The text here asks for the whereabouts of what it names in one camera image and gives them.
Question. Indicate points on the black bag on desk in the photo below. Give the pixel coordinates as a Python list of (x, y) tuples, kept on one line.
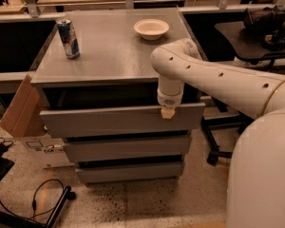
[(269, 23)]

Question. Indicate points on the black side desk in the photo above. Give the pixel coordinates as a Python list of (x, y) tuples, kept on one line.
[(248, 46)]

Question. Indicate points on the black office chair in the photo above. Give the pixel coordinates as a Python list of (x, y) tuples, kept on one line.
[(221, 126)]

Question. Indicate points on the white bowl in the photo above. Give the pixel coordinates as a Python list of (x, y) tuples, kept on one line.
[(151, 29)]

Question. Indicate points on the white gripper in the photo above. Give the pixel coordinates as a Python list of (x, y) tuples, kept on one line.
[(169, 100)]

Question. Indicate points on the grey middle drawer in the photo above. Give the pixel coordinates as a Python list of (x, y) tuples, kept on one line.
[(127, 148)]

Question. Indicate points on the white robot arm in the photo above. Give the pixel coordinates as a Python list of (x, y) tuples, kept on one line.
[(256, 180)]

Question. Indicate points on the grey drawer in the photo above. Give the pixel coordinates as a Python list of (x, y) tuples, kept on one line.
[(120, 120), (127, 148), (131, 172)]

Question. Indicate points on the grey top drawer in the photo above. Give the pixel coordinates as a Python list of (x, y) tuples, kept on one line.
[(120, 120)]

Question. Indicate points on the grey bottom drawer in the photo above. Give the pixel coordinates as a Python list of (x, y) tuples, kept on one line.
[(131, 172)]

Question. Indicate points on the blue silver energy drink can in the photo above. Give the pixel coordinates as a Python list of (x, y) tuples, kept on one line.
[(68, 37)]

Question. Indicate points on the grey drawer cabinet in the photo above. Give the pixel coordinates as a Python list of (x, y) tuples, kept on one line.
[(113, 70)]

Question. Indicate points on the cardboard box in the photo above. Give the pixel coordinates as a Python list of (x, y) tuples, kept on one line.
[(23, 122)]

